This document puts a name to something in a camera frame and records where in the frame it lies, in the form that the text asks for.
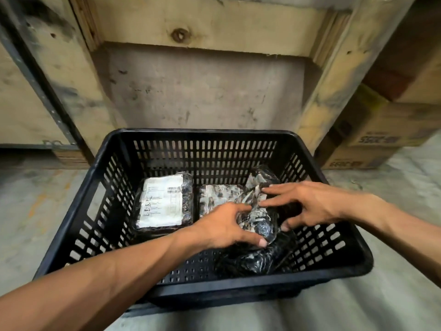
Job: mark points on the cardboard box with yellow patch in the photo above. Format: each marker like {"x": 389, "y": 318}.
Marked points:
{"x": 386, "y": 124}

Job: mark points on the black perforated plastic crate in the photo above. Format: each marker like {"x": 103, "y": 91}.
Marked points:
{"x": 193, "y": 151}

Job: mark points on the flat black plastic-wrapped parcel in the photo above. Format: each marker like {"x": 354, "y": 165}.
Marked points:
{"x": 215, "y": 198}

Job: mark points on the person's left thumb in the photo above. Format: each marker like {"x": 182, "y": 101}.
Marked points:
{"x": 246, "y": 238}

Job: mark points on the person's right middle finger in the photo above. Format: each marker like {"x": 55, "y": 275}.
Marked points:
{"x": 280, "y": 189}

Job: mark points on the person's right forearm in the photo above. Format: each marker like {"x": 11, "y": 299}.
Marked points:
{"x": 403, "y": 230}

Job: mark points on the large wooden shipping crate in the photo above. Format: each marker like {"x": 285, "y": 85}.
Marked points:
{"x": 213, "y": 27}

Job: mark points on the person's right hand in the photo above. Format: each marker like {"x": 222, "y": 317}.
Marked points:
{"x": 320, "y": 203}

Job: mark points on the black parcel with white label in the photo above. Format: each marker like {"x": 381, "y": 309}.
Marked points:
{"x": 162, "y": 203}

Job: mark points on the person's left hand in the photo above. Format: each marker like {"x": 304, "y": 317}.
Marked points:
{"x": 215, "y": 229}

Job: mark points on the person's right thumb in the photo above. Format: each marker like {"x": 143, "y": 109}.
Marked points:
{"x": 293, "y": 218}

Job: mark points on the black plastic-wrapped parcel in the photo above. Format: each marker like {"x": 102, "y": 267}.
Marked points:
{"x": 260, "y": 224}
{"x": 215, "y": 198}

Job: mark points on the person's left forearm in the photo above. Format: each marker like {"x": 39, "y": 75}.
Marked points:
{"x": 96, "y": 289}

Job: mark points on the dark brown cardboard box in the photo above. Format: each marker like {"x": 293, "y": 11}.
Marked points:
{"x": 410, "y": 61}

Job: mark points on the small printed cardboard box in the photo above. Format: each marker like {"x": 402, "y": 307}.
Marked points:
{"x": 355, "y": 156}

